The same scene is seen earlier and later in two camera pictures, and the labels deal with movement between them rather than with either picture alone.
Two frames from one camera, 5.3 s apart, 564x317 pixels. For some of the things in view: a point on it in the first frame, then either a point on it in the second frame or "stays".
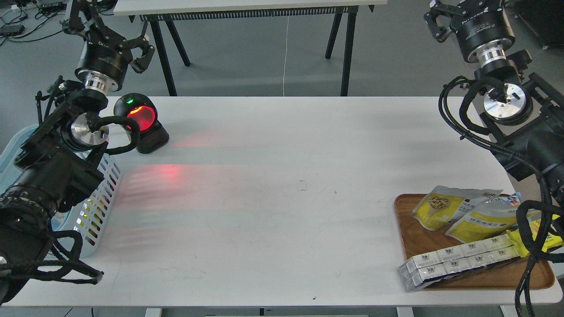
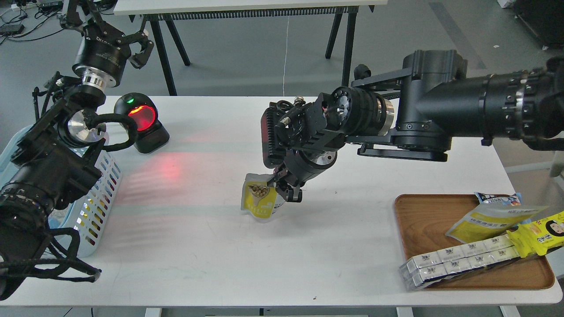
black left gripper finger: (140, 64) stays
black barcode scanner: (153, 137) stays
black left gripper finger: (74, 25) stays
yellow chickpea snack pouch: (440, 205) -> (259, 200)
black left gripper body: (104, 60) stays
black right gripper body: (484, 31) -> (306, 138)
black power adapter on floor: (12, 30) stays
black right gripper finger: (438, 32) -> (290, 193)
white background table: (158, 12) stays
